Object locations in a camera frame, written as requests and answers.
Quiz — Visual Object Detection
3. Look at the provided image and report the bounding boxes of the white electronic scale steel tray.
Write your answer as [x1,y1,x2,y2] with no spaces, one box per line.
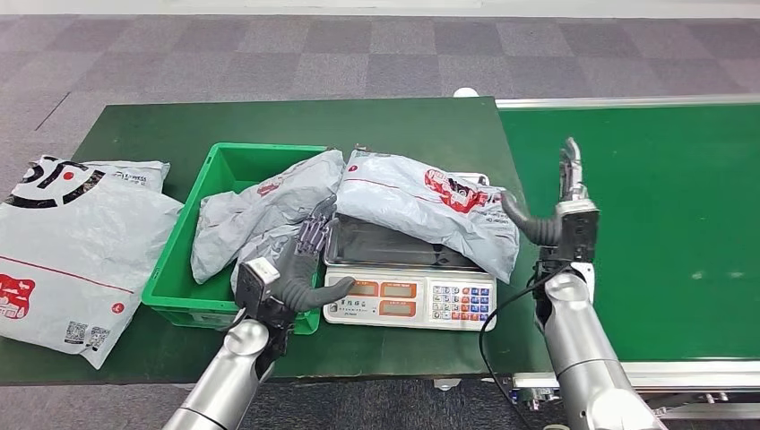
[320,172,498,331]

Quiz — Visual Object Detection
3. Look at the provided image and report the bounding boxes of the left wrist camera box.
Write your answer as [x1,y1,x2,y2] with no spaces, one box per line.
[234,256,281,319]

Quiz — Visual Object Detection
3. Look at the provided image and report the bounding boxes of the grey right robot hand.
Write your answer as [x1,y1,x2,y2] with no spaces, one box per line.
[500,137,590,248]

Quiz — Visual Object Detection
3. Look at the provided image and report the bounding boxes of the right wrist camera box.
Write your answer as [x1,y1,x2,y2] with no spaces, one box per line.
[555,200,600,263]

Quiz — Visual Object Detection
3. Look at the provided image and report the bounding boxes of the white mailer black ring logo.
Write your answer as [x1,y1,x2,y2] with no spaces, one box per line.
[6,155,171,210]

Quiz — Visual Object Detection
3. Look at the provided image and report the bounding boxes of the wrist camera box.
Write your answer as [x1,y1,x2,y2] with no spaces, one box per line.
[234,256,281,319]
[555,200,600,263]

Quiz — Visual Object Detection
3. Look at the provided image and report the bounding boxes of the plump white parcel red print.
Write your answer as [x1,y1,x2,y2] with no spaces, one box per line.
[333,148,522,284]

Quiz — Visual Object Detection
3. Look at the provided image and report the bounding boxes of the long grey parcel red print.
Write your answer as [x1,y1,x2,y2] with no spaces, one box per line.
[189,149,347,285]

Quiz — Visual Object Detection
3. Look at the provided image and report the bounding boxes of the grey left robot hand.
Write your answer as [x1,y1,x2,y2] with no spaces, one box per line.
[272,194,356,314]

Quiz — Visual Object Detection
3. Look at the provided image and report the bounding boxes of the large white mailer red print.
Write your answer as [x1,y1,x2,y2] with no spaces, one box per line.
[0,184,184,370]

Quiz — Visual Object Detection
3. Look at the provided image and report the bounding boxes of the green conveyor belt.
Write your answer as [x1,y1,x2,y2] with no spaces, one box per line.
[498,103,760,361]

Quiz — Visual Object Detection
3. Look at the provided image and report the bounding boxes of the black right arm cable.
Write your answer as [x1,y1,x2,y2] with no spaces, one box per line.
[478,263,571,430]

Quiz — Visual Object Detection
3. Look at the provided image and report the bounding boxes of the green plastic crate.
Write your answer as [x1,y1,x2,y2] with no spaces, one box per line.
[141,142,335,337]

